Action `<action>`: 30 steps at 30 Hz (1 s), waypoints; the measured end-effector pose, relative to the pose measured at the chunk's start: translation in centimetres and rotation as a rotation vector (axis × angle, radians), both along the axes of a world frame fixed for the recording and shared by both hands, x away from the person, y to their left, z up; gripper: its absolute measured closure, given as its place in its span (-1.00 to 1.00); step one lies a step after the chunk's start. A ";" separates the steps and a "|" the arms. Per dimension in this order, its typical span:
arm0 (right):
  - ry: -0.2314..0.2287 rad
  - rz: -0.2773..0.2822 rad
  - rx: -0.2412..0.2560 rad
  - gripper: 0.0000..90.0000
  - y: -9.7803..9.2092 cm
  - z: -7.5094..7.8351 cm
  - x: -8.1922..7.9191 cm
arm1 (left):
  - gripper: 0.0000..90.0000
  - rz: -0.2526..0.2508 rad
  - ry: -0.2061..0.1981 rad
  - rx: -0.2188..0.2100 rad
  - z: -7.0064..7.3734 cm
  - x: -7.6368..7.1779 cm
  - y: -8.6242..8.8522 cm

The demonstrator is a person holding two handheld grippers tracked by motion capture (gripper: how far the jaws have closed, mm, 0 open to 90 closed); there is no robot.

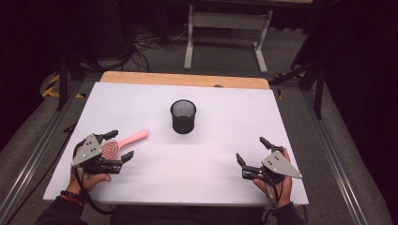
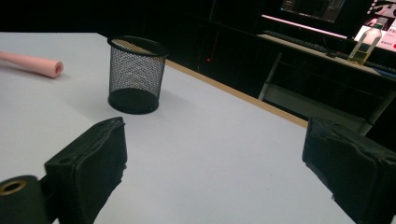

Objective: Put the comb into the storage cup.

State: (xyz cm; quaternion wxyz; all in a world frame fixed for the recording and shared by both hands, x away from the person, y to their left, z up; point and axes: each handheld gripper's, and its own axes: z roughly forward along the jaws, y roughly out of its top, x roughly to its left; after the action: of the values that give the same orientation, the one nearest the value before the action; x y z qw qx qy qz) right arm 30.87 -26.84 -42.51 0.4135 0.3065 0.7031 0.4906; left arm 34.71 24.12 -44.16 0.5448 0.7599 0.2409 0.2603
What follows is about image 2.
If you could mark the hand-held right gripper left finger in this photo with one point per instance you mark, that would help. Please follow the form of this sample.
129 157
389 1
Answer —
90 161

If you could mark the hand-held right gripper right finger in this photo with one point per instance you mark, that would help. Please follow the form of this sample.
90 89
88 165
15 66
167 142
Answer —
355 168

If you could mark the black mesh pen holder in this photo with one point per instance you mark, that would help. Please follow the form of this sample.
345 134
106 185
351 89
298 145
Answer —
135 71

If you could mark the pink hairbrush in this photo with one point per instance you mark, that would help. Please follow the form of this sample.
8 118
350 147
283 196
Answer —
34 63

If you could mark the metal-framed desk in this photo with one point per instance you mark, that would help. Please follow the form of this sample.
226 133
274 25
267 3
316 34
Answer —
311 102

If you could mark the black computer mouse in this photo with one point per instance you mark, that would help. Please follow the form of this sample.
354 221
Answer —
331 54

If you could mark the clear bottle with yellow liquid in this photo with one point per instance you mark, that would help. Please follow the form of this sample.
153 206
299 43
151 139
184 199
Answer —
365 43

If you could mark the bright computer monitor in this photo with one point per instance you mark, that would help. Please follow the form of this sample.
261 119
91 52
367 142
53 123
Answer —
389 34

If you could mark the black keyboard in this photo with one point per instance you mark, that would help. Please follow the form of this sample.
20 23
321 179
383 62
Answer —
295 39

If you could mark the dark computer monitor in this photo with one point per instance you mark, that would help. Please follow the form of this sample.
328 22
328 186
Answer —
311 12

